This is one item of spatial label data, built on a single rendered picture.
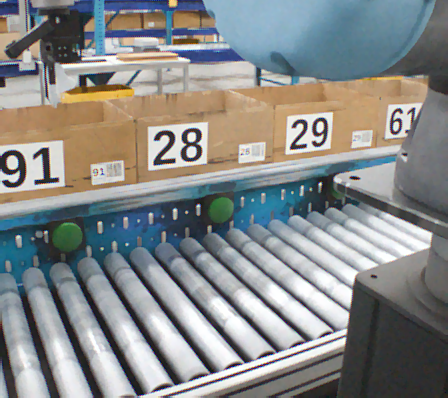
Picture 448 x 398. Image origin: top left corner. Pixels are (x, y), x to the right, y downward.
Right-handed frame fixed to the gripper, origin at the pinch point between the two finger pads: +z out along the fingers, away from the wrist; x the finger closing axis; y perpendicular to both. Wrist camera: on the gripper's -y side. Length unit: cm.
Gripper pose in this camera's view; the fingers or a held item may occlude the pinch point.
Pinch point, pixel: (49, 100)
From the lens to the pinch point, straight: 122.2
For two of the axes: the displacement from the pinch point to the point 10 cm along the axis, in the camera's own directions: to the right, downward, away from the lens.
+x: -4.5, -2.9, 8.4
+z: -0.1, 9.5, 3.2
